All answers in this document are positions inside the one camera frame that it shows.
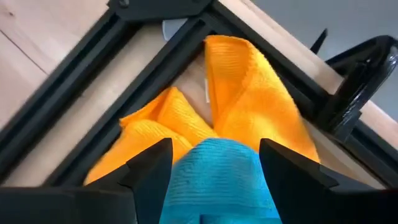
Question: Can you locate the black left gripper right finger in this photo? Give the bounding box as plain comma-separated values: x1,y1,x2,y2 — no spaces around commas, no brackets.
259,138,398,224

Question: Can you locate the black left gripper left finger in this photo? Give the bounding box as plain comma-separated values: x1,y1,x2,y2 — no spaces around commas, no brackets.
0,138,174,224

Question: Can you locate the blue microfiber towel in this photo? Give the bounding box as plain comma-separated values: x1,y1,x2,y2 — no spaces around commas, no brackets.
159,138,282,224

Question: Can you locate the orange microfiber towel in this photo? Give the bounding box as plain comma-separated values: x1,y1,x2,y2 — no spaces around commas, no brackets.
83,34,321,187

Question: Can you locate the black metal table frame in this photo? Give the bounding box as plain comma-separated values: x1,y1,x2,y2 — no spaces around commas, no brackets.
0,0,398,191

